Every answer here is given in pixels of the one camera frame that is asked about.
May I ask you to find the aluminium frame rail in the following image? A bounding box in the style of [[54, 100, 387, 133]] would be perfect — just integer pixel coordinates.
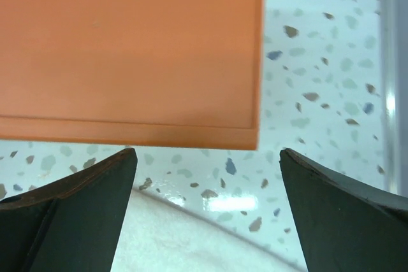
[[380, 0, 407, 197]]

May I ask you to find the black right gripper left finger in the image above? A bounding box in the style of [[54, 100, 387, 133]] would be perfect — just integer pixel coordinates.
[[1, 148, 138, 272]]

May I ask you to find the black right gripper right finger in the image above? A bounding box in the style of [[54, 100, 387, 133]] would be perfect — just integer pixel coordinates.
[[280, 148, 407, 272]]

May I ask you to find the orange drawer cabinet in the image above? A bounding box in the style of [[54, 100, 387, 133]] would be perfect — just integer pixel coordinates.
[[1, 0, 263, 150]]

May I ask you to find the white folded towel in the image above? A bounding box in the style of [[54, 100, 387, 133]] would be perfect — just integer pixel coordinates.
[[111, 191, 294, 272]]

